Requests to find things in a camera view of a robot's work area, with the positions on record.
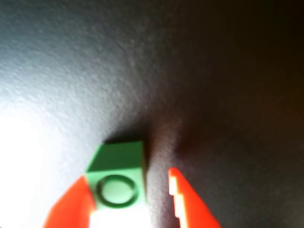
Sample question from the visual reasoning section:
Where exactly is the green cube with round hole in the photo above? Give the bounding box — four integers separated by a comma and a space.
85, 140, 148, 211

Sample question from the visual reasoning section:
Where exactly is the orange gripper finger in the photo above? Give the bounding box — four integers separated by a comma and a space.
168, 167, 222, 228
41, 174, 97, 228

